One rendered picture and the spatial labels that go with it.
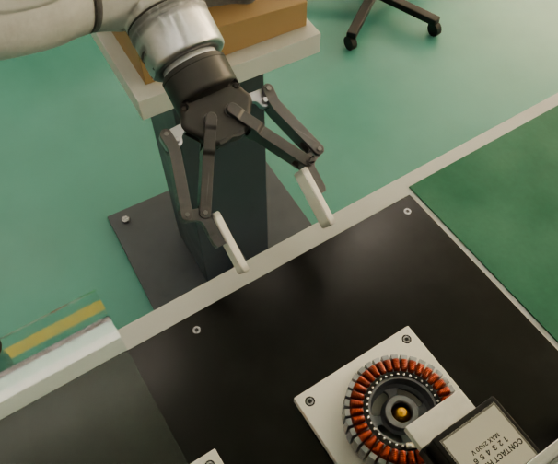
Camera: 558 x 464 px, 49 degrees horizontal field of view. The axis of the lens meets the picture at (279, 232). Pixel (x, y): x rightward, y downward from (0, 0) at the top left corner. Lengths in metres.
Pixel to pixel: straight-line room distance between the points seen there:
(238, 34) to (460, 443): 0.70
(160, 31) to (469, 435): 0.47
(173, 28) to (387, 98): 1.44
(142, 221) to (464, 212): 1.08
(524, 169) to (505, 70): 1.35
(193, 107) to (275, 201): 1.07
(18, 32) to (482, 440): 0.53
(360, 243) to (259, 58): 0.39
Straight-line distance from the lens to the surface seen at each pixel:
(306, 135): 0.68
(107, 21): 0.68
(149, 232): 1.69
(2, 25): 0.62
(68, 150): 1.96
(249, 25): 0.99
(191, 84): 0.65
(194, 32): 0.65
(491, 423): 0.52
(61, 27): 0.65
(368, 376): 0.62
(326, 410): 0.64
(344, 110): 1.98
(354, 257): 0.73
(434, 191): 0.83
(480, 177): 0.87
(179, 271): 1.61
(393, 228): 0.76
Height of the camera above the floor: 1.39
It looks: 56 degrees down
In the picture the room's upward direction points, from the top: straight up
